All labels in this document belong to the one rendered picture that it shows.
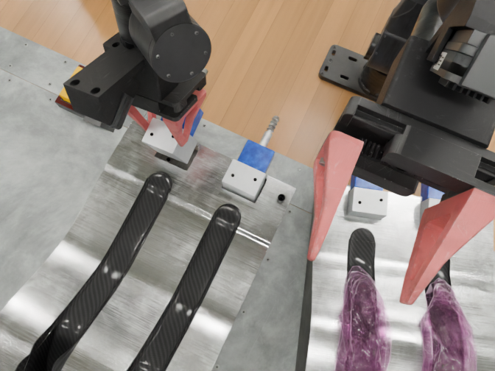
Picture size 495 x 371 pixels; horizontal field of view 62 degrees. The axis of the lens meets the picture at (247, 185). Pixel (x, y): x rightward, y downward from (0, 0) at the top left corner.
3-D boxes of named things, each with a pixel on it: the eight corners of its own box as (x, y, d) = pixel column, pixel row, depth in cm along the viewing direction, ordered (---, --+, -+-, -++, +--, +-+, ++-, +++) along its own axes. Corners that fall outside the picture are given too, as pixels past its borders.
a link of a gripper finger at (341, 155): (404, 296, 22) (459, 146, 24) (283, 240, 23) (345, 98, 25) (368, 292, 29) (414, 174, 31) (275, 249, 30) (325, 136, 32)
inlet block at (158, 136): (195, 73, 61) (182, 54, 56) (225, 82, 60) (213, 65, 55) (158, 152, 60) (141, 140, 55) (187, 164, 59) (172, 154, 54)
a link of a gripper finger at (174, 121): (183, 166, 53) (174, 109, 45) (138, 147, 55) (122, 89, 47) (211, 133, 56) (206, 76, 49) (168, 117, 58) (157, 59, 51)
